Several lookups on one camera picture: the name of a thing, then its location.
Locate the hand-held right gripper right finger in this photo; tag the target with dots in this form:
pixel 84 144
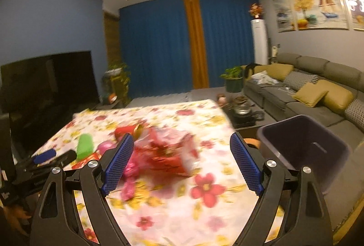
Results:
pixel 246 163

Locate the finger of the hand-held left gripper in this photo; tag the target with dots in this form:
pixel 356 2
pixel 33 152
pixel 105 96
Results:
pixel 44 156
pixel 66 157

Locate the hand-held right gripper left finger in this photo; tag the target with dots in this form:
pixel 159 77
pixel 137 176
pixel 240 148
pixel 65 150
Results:
pixel 116 160

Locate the green foam net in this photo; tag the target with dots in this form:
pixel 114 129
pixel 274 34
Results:
pixel 84 148

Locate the red wrapper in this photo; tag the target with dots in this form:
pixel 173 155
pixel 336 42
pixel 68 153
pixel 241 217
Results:
pixel 167 157

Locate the grey plastic bin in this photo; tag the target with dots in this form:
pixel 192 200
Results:
pixel 298 143

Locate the person's left hand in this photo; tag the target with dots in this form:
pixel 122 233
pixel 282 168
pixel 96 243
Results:
pixel 20 213

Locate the red paper cup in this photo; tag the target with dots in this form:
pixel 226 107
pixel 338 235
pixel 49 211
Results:
pixel 86 162
pixel 125 132

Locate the pink wrapper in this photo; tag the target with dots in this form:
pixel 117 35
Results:
pixel 129 186

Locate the black tea tray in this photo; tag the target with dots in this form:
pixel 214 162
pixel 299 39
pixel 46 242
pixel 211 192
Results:
pixel 247 120

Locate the small brown ornament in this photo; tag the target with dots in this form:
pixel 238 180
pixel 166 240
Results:
pixel 221 99

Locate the grey sofa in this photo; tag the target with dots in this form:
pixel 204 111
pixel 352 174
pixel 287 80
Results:
pixel 284 103

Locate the black flat television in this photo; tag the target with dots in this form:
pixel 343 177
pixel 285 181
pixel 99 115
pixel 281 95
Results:
pixel 48 83

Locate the metal plant stand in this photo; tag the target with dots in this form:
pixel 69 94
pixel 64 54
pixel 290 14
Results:
pixel 118 86

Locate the floral tablecloth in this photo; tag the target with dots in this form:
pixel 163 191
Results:
pixel 176 214

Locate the potted plant in green pot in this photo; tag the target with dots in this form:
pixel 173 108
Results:
pixel 233 81

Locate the white cloth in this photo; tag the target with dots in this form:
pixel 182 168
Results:
pixel 264 77

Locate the trailing potted plant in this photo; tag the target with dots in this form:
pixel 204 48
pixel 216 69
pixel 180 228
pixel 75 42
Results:
pixel 119 69

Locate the mustard pillow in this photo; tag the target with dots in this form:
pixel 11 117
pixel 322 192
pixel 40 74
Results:
pixel 339 99
pixel 310 95
pixel 280 72

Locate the dark cloth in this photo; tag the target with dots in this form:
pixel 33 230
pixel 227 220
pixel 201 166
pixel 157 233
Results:
pixel 251 68

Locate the patterned grey pillow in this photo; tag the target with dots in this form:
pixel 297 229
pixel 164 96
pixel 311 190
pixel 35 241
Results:
pixel 355 111
pixel 300 81

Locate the blue curtain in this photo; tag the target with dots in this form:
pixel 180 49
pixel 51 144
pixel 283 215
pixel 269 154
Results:
pixel 153 49
pixel 227 41

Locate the brown wooden panel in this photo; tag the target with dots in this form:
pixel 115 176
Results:
pixel 112 41

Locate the white standing air conditioner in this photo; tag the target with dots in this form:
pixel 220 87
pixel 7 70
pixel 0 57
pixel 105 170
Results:
pixel 259 41

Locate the orange curtain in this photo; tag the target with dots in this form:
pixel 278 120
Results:
pixel 196 44

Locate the artificial flower decoration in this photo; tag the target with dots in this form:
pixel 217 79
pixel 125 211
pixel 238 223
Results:
pixel 255 10

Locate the small landscape painting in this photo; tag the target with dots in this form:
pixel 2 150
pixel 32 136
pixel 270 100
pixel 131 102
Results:
pixel 284 14

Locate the sailboat and tree painting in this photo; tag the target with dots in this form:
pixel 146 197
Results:
pixel 320 4

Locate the grey framed painting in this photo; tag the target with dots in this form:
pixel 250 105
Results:
pixel 354 1

